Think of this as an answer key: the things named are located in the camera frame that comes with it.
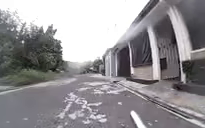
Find grass verge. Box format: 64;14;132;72
0;68;69;91

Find robot's own part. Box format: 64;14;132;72
129;110;147;128

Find grey concrete pavement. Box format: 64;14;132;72
110;77;205;127

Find pale concrete road edge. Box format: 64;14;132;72
0;77;78;98

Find pale building with pillars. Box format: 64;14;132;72
102;0;205;87

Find distant trees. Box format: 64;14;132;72
79;56;105;75

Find row of trees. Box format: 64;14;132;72
0;3;66;79

